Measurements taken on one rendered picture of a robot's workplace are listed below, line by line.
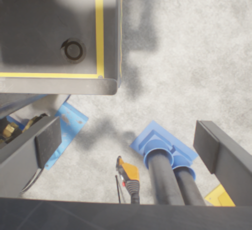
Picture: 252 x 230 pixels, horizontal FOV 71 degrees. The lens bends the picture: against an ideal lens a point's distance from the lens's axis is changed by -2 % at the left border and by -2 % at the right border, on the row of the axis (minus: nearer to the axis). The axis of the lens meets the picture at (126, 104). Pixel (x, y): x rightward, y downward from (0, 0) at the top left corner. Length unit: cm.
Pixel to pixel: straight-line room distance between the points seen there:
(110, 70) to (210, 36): 185
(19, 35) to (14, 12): 4
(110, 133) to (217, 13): 171
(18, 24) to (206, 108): 205
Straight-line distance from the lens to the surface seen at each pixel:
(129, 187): 99
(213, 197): 290
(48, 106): 208
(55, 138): 16
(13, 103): 117
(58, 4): 34
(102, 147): 228
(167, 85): 202
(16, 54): 37
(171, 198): 140
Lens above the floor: 195
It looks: 74 degrees down
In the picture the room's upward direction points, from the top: 174 degrees counter-clockwise
